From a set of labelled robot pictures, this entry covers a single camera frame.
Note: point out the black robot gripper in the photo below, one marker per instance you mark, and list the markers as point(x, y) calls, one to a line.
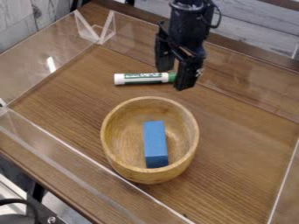
point(179, 40)

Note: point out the green and white marker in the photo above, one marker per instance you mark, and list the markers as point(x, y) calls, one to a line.
point(142, 78)

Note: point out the brown wooden bowl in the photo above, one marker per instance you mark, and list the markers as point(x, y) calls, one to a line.
point(121, 135)

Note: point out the blue rectangular block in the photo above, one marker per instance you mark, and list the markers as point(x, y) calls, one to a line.
point(154, 144)

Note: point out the clear acrylic tray wall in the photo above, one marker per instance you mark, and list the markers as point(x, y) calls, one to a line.
point(57, 93)

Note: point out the black metal table frame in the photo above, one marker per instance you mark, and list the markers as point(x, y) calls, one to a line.
point(45, 215)

